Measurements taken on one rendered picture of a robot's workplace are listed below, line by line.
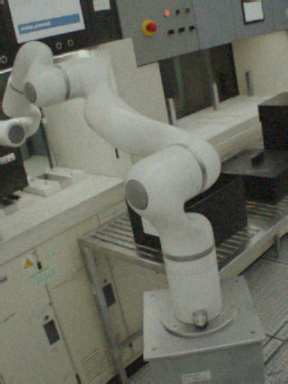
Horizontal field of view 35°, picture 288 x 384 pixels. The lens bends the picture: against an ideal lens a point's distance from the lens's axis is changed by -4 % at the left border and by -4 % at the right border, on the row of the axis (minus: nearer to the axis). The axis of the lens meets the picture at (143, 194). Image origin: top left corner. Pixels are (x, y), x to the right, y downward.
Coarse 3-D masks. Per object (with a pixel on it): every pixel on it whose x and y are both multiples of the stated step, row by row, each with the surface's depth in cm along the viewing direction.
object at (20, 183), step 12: (0, 156) 166; (12, 156) 170; (0, 168) 167; (12, 168) 171; (24, 168) 174; (0, 180) 168; (12, 180) 171; (24, 180) 175; (0, 192) 168; (12, 192) 172
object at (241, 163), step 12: (240, 156) 188; (252, 156) 175; (264, 156) 182; (276, 156) 179; (228, 168) 177; (240, 168) 174; (252, 168) 172; (264, 168) 170; (276, 168) 168; (252, 180) 166; (264, 180) 163; (276, 180) 161; (252, 192) 168; (264, 192) 164; (276, 192) 162
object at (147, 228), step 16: (224, 176) 153; (240, 176) 147; (208, 192) 161; (224, 192) 141; (240, 192) 147; (128, 208) 151; (192, 208) 132; (208, 208) 137; (224, 208) 142; (240, 208) 149; (144, 224) 148; (224, 224) 144; (240, 224) 150; (144, 240) 151; (224, 240) 145
